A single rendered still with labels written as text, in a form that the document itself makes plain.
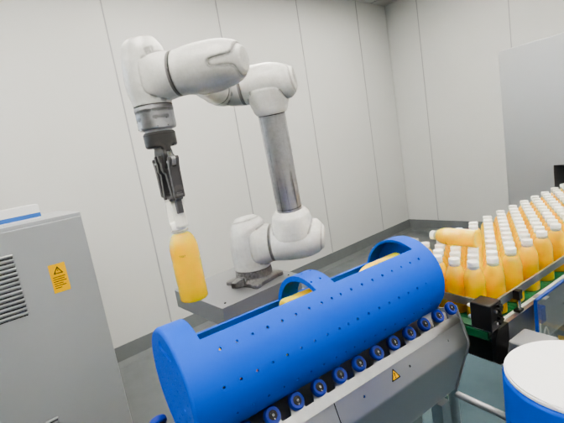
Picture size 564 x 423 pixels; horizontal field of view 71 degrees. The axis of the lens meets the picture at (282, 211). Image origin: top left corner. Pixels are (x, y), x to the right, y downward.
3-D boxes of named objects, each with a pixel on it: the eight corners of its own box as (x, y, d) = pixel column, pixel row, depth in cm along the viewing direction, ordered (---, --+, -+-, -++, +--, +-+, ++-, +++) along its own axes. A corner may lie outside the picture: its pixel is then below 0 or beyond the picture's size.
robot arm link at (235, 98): (196, 73, 137) (233, 65, 134) (214, 77, 154) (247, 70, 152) (205, 112, 140) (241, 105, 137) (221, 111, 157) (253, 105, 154)
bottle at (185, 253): (183, 295, 104) (168, 227, 101) (210, 290, 105) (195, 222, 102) (178, 305, 97) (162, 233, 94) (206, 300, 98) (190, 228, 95)
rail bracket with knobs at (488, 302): (466, 328, 134) (463, 300, 133) (477, 321, 138) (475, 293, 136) (495, 337, 126) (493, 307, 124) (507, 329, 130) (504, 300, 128)
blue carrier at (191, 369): (163, 406, 108) (143, 312, 101) (381, 298, 155) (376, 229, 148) (206, 477, 85) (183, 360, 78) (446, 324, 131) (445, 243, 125)
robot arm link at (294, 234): (279, 251, 173) (329, 246, 168) (273, 268, 157) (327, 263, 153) (242, 68, 149) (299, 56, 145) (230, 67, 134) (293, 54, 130)
